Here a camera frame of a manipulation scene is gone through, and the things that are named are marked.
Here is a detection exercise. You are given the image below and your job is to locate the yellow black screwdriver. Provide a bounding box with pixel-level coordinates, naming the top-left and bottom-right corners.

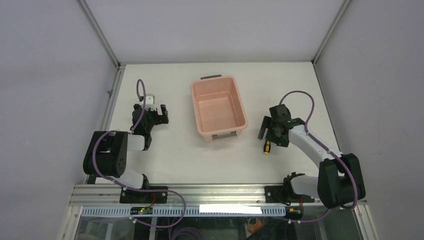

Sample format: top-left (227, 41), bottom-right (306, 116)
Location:
top-left (263, 140), bottom-right (271, 155)

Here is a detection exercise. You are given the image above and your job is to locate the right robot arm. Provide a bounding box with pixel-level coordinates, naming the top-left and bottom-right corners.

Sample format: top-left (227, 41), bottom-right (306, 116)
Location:
top-left (258, 104), bottom-right (366, 209)

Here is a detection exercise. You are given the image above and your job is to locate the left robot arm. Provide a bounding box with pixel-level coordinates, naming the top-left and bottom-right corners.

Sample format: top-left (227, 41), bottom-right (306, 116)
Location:
top-left (83, 103), bottom-right (169, 203)

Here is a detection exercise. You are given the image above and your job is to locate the pink plastic bin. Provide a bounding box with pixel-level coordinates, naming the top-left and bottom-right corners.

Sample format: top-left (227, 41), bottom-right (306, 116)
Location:
top-left (190, 74), bottom-right (248, 142)

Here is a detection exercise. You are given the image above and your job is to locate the orange object below table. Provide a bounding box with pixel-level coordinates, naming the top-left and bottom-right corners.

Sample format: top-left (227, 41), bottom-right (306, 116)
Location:
top-left (245, 217), bottom-right (268, 235)

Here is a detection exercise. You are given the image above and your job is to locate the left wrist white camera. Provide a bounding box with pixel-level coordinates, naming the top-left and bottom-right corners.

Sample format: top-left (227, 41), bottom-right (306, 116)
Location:
top-left (143, 94), bottom-right (157, 111)

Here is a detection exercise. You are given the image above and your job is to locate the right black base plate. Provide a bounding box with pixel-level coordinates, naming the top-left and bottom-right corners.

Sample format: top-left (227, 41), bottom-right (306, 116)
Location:
top-left (264, 184), bottom-right (315, 206)

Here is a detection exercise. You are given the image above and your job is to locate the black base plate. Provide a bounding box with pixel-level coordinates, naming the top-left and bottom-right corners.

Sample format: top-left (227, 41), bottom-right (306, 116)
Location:
top-left (119, 185), bottom-right (168, 205)
top-left (264, 184), bottom-right (315, 206)

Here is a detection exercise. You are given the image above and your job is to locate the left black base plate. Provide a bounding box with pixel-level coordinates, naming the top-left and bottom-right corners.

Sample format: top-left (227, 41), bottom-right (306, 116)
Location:
top-left (119, 185), bottom-right (168, 205)

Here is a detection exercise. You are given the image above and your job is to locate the aluminium front rail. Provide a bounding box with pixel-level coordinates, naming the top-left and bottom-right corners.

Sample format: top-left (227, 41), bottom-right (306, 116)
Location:
top-left (68, 184), bottom-right (368, 208)

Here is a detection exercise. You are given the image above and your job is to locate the white slotted cable duct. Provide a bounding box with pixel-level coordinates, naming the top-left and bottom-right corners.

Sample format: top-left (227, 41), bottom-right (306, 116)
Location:
top-left (81, 204), bottom-right (286, 218)

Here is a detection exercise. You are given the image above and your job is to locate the left aluminium frame post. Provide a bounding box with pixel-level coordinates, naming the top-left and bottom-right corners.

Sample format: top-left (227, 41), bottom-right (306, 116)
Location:
top-left (76, 0), bottom-right (120, 69)

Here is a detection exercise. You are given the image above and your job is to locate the aluminium frame post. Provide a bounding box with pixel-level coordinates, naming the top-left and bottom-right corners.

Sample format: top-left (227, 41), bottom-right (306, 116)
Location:
top-left (76, 0), bottom-right (120, 69)
top-left (311, 0), bottom-right (352, 67)

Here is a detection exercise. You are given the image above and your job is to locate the right aluminium frame post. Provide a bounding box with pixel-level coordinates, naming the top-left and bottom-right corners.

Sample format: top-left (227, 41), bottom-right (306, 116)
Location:
top-left (311, 0), bottom-right (352, 67)

